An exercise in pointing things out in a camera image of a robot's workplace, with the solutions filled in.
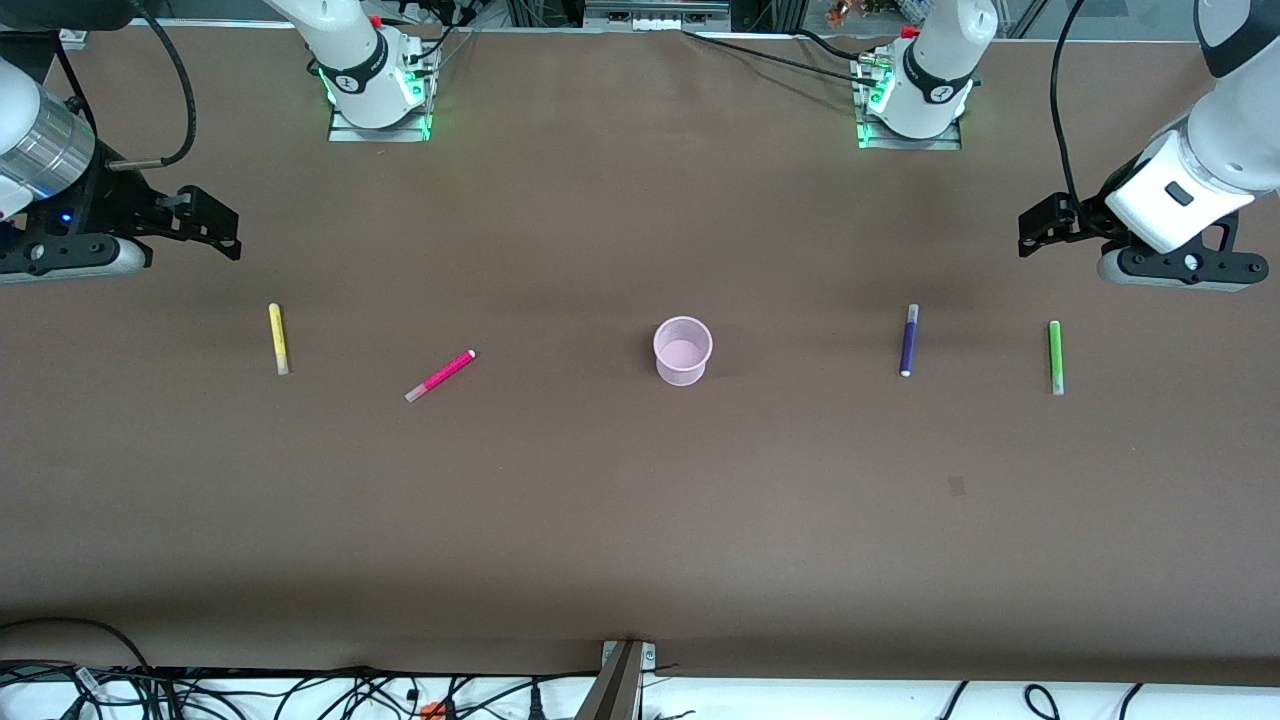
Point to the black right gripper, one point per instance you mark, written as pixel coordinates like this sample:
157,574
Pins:
108,205

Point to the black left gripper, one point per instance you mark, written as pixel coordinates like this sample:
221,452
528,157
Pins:
1083,216

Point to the purple pen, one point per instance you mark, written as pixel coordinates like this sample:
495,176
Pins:
909,345

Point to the pink pen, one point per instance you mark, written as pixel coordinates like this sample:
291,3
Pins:
440,376

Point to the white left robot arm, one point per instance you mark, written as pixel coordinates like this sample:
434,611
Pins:
940,60

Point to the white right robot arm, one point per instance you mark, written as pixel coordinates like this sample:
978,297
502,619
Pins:
360,60

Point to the yellow pen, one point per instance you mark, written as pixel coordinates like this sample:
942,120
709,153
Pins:
278,340

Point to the green pen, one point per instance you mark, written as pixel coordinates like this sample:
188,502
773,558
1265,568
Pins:
1055,358

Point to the white mesh cup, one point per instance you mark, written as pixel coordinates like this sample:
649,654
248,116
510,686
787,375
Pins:
683,366

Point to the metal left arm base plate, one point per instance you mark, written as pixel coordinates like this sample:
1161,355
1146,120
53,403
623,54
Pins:
930,144

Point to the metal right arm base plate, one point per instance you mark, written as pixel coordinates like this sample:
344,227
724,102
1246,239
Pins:
380,134

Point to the metal camera mount bar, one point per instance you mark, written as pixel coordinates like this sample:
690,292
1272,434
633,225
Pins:
620,692

